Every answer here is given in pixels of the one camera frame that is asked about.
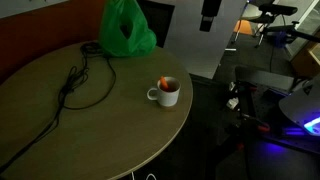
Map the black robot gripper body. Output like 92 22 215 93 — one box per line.
201 0 223 18

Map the orange marker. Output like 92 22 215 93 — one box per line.
159 76 170 91

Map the white ceramic mug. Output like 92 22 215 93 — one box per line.
146 76 182 108

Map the office chair with orange seat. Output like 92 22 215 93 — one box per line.
232 0 268 44

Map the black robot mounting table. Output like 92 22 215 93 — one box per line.
233 65 320 155

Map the green cloth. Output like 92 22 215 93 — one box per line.
97 0 158 58

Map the black camera stand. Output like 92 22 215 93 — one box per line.
257 3 320 48

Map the black cable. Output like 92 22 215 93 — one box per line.
0 41 117 174

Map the thin white cable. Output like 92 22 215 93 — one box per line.
129 171 158 180

